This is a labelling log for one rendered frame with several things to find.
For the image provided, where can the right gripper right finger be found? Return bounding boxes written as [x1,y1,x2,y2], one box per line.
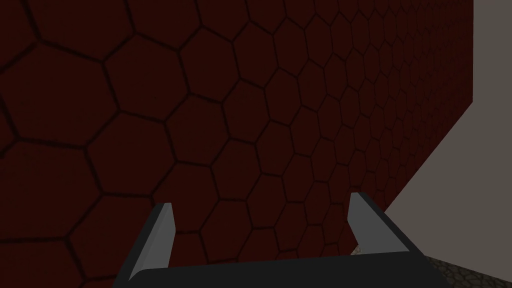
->
[346,191,425,256]

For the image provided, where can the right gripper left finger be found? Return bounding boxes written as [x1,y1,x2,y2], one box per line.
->
[125,201,177,282]

